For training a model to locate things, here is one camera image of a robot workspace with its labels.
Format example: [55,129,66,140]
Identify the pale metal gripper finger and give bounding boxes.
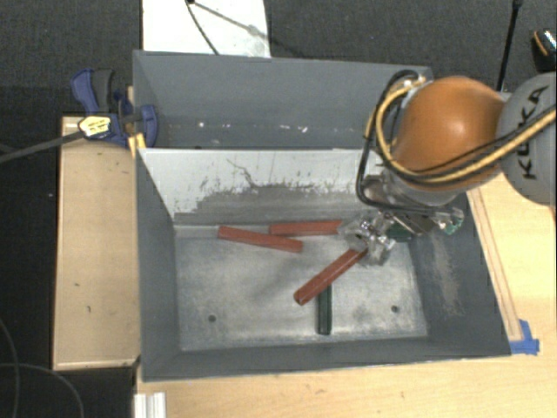
[339,218,375,250]
[364,234,396,267]

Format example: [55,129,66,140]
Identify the red-brown block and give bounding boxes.
[293,248,369,307]
[267,219,344,237]
[217,225,305,254]

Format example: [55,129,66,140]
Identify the grey metal bin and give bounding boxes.
[131,49,513,383]

